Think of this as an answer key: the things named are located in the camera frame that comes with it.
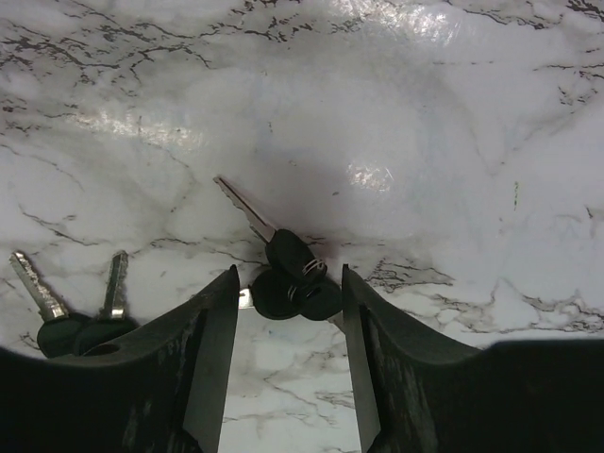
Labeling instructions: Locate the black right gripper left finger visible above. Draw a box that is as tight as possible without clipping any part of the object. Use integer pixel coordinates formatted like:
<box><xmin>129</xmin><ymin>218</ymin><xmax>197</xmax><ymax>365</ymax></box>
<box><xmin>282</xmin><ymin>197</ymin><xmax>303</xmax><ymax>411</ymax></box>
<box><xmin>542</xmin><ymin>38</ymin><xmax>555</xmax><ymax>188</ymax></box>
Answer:
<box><xmin>1</xmin><ymin>268</ymin><xmax>240</xmax><ymax>452</ymax></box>

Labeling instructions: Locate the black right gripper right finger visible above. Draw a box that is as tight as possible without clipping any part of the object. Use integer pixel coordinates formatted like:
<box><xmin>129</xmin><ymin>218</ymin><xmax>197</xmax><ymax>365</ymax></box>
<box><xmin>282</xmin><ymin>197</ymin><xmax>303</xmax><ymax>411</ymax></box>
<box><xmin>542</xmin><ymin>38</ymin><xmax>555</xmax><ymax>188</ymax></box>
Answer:
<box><xmin>342</xmin><ymin>269</ymin><xmax>603</xmax><ymax>452</ymax></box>

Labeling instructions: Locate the black-headed key bunch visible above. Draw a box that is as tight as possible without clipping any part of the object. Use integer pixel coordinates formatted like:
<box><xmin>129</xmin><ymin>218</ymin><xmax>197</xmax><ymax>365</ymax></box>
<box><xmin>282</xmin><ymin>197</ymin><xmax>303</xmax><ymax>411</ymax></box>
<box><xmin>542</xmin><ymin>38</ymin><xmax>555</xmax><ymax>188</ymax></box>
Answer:
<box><xmin>9</xmin><ymin>250</ymin><xmax>139</xmax><ymax>359</ymax></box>
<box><xmin>214</xmin><ymin>176</ymin><xmax>343</xmax><ymax>327</ymax></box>

